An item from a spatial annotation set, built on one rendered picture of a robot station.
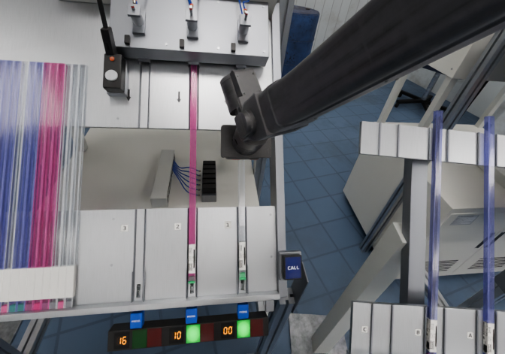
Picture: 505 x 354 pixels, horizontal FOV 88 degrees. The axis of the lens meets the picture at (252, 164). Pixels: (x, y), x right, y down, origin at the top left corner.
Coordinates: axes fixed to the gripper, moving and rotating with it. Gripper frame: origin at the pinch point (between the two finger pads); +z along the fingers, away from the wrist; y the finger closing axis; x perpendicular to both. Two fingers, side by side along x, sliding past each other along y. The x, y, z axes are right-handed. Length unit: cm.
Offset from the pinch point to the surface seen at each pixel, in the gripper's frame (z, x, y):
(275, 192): 0.2, 10.1, -8.0
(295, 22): 193, -172, -82
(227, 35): -5.3, -24.5, 3.6
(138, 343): 1.4, 41.4, 21.7
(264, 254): 0.6, 24.3, -5.2
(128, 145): 55, -10, 41
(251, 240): 0.6, 21.2, -2.2
